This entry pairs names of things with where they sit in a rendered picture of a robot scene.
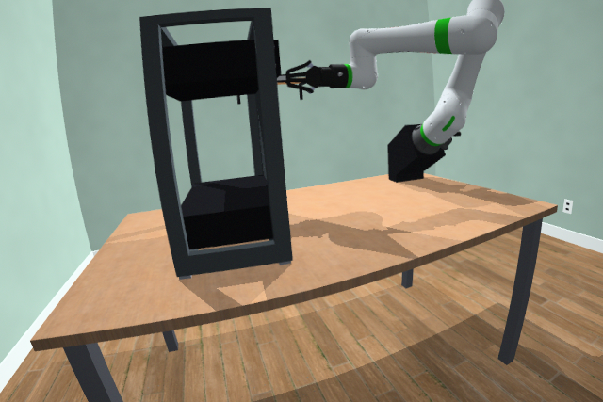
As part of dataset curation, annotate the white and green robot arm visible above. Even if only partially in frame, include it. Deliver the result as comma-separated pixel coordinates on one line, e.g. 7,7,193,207
329,0,505,154

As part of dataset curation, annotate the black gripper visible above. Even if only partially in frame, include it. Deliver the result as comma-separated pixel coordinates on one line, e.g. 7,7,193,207
277,60,332,93

